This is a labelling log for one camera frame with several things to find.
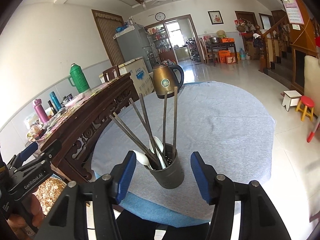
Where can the light grey table cloth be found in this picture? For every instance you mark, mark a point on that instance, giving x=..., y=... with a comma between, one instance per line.
x=228, y=126

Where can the gold electric kettle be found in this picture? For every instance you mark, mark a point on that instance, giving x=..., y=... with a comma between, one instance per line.
x=166, y=78

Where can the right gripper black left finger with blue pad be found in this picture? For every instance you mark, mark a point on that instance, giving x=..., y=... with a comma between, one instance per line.
x=121, y=177

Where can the carved dark wooden sideboard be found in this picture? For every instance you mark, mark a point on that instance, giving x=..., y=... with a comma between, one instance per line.
x=80, y=128

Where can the blue water bottle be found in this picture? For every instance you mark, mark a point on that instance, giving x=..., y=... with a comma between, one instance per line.
x=55, y=101

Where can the framed flower picture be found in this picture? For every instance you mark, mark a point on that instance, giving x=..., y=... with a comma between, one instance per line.
x=215, y=17

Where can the green thermos jug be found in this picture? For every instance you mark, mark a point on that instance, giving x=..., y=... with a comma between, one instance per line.
x=77, y=78

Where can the white chest freezer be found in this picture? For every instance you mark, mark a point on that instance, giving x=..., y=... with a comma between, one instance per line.
x=139, y=75

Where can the dark wooden side table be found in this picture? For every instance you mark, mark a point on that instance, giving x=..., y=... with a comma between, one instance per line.
x=227, y=52

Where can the grey refrigerator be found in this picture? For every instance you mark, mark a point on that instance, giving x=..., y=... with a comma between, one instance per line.
x=134, y=42

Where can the white ceramic spoon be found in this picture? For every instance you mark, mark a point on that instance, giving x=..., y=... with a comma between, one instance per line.
x=159, y=150
x=142, y=158

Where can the wooden staircase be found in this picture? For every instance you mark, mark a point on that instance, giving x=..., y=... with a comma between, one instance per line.
x=285, y=47

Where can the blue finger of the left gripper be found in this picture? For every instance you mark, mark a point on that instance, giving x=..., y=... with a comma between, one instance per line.
x=26, y=153

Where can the person's left hand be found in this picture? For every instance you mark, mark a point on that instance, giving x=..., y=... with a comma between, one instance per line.
x=17, y=223

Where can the brown wooden chopstick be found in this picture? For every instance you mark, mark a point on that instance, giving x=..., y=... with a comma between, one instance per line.
x=164, y=120
x=175, y=120

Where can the dark grey utensil holder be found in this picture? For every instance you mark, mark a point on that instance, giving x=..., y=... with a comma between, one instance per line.
x=172, y=176

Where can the wooden chair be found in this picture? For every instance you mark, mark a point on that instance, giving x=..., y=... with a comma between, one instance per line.
x=111, y=73

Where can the small white stool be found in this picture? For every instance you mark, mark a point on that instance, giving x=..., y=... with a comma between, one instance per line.
x=291, y=98

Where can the round wall clock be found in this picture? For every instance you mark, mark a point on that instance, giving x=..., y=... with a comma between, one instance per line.
x=160, y=16

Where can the pink water bottle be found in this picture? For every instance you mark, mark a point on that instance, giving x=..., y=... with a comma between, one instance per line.
x=37, y=104

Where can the wall calendar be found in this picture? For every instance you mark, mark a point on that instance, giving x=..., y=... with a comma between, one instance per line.
x=293, y=12

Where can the red yellow plastic stool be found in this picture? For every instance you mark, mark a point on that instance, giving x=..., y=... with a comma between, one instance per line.
x=305, y=107

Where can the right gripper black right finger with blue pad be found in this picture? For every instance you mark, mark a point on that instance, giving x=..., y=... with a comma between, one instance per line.
x=204, y=175

